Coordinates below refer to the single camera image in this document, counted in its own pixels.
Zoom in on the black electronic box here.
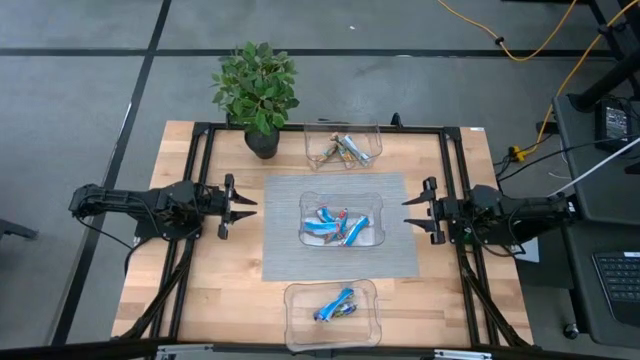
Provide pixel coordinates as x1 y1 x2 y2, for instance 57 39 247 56
593 98 635 154

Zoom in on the black aluminium table frame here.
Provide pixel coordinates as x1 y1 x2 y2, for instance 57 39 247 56
112 119 534 351

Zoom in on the green plant in black pot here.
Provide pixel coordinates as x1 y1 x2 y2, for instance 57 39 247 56
209 40 301 160

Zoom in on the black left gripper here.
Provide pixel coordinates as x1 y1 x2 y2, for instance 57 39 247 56
207 173 258 240

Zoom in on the black stand leg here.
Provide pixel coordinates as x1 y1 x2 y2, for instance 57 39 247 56
569 0 640 114

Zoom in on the dark grey side desk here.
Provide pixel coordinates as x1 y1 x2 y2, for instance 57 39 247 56
552 92 640 351

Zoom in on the white cable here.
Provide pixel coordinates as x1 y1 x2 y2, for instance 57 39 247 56
547 148 640 199

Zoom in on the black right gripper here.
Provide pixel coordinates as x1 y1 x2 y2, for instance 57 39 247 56
402 176 469 246

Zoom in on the black keyboard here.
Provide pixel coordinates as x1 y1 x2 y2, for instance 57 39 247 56
592 251 640 327

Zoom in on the white paper sheet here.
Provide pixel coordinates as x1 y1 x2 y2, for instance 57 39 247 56
514 237 542 265

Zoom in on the yellow floor cable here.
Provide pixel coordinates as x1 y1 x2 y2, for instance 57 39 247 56
436 0 580 63
509 0 634 162

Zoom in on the grey woven table mat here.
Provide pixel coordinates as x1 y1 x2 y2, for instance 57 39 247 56
261 172 421 283

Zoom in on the clear plastic bin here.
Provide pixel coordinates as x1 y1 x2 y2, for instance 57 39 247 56
298 191 386 249
303 121 384 173
283 278 384 353

